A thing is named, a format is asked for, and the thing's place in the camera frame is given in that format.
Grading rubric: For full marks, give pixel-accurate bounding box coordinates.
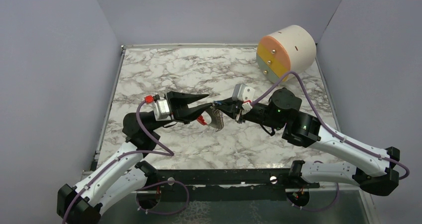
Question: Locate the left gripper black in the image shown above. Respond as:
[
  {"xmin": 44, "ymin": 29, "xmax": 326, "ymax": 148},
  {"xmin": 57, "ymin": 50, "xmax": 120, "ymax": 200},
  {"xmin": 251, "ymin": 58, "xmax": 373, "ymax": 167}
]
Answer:
[{"xmin": 150, "ymin": 92, "xmax": 212, "ymax": 132}]

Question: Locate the silver red wristlet keychain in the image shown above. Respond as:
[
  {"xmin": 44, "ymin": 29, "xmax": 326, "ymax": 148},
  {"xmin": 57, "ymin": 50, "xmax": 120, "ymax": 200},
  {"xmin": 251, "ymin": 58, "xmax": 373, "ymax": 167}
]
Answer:
[{"xmin": 196, "ymin": 108, "xmax": 224, "ymax": 132}]

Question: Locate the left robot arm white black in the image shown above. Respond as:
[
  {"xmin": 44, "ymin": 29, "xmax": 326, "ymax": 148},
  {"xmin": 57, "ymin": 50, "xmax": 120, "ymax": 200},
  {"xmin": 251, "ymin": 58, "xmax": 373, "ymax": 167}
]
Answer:
[{"xmin": 57, "ymin": 91, "xmax": 212, "ymax": 224}]

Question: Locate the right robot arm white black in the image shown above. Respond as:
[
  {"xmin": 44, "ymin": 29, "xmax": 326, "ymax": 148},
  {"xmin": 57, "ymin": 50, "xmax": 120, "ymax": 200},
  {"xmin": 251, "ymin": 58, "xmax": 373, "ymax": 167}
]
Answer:
[{"xmin": 213, "ymin": 88, "xmax": 400, "ymax": 196}]

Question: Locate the round cream drawer cabinet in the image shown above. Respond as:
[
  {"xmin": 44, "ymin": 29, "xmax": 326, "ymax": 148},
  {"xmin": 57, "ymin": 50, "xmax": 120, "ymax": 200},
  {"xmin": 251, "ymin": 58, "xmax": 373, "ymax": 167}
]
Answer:
[{"xmin": 256, "ymin": 25, "xmax": 317, "ymax": 83}]

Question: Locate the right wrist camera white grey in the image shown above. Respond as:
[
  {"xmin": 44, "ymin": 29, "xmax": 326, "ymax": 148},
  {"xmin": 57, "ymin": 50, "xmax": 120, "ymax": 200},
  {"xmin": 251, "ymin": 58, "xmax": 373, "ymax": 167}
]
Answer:
[{"xmin": 232, "ymin": 84, "xmax": 256, "ymax": 114}]

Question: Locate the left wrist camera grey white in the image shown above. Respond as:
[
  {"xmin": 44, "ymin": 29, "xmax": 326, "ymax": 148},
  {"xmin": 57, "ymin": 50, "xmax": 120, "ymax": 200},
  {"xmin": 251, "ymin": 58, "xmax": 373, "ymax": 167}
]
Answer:
[{"xmin": 153, "ymin": 98, "xmax": 173, "ymax": 121}]

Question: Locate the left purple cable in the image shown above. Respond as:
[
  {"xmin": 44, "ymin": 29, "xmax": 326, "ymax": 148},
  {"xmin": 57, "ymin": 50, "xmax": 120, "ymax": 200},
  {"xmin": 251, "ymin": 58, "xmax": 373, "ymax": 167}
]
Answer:
[{"xmin": 61, "ymin": 95, "xmax": 175, "ymax": 224}]

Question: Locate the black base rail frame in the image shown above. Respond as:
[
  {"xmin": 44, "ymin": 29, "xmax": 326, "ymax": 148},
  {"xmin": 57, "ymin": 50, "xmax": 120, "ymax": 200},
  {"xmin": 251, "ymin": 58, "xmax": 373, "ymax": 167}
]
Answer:
[{"xmin": 91, "ymin": 161, "xmax": 320, "ymax": 210}]

